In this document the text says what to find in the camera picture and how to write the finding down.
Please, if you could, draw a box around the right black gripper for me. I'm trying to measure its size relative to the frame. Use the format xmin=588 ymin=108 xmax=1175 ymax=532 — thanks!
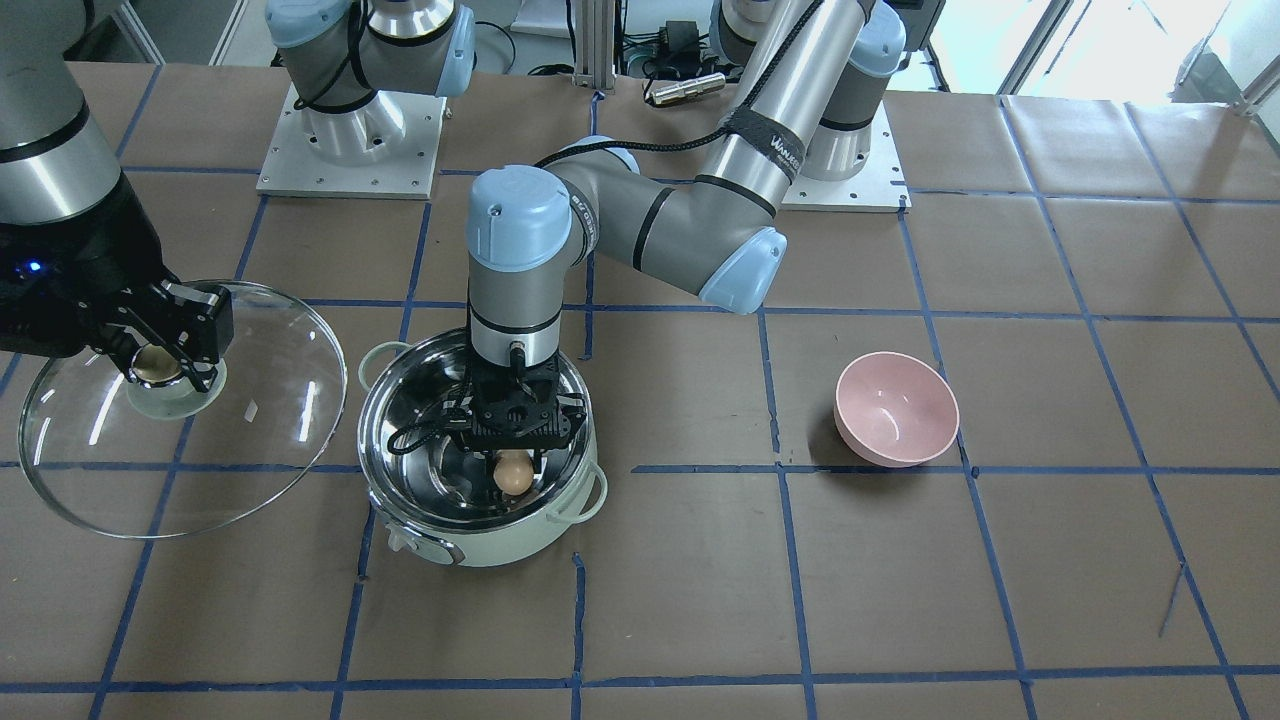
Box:
xmin=1 ymin=176 xmax=234 ymax=393

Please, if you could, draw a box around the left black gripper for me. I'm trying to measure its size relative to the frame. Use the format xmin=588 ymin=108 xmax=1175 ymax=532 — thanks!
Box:
xmin=445 ymin=357 xmax=588 ymax=480

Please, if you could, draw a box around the brown egg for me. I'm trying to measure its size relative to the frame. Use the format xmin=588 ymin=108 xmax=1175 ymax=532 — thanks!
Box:
xmin=492 ymin=448 xmax=538 ymax=497

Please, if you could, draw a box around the glass pot lid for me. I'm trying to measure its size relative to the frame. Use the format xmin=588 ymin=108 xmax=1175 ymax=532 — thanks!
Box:
xmin=17 ymin=281 xmax=348 ymax=541

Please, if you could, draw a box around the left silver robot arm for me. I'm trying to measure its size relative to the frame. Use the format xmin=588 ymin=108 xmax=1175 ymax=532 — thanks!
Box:
xmin=433 ymin=1 xmax=906 ymax=461

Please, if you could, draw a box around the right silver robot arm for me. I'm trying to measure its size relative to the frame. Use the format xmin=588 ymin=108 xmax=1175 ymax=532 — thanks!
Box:
xmin=1 ymin=1 xmax=234 ymax=393

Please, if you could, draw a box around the pale green cooking pot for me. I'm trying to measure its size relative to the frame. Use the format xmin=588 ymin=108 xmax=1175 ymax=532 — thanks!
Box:
xmin=357 ymin=328 xmax=609 ymax=568

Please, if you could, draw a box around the pink plastic bowl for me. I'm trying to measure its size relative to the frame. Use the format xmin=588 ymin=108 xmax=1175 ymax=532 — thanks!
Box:
xmin=833 ymin=351 xmax=960 ymax=468

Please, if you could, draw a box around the aluminium frame post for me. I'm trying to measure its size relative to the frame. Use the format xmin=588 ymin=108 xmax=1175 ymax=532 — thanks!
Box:
xmin=567 ymin=1 xmax=622 ymax=95

